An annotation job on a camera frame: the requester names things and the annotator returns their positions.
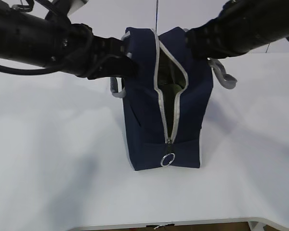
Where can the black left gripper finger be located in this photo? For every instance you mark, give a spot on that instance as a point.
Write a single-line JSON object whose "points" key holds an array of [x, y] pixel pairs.
{"points": [[117, 67], [108, 46]]}

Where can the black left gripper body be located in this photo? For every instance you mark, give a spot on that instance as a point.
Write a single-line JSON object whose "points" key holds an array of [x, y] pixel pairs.
{"points": [[90, 63]]}

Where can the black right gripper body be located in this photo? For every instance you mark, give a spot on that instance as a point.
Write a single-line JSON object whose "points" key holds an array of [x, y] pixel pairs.
{"points": [[208, 41]]}

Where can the navy blue lunch bag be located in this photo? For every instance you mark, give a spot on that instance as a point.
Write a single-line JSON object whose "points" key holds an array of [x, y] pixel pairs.
{"points": [[165, 130]]}

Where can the green lid glass container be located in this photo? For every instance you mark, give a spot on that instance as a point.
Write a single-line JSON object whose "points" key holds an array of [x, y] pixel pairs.
{"points": [[172, 89]]}

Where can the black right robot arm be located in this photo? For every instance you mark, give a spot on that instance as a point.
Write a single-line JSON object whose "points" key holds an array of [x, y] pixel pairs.
{"points": [[240, 27]]}

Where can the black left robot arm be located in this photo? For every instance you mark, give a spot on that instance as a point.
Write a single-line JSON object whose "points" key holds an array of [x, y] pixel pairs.
{"points": [[55, 44]]}

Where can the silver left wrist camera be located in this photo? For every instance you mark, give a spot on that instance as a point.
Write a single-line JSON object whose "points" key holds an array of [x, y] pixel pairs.
{"points": [[75, 5]]}

